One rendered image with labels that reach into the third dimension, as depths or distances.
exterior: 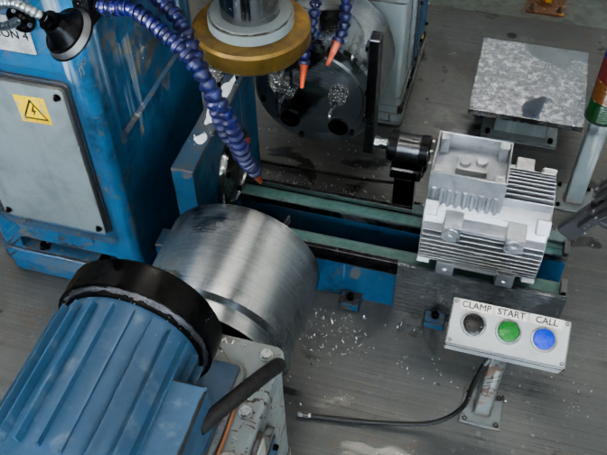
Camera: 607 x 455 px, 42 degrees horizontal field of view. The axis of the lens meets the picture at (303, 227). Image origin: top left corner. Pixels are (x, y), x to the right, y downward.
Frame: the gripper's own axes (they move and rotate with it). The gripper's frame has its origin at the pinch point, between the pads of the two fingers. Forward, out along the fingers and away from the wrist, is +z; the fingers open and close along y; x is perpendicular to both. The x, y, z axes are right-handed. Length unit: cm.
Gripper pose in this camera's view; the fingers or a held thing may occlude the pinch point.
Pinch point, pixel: (580, 222)
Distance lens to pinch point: 128.1
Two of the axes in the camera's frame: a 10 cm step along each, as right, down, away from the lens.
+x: 8.4, 5.0, 2.1
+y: -2.7, 7.2, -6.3
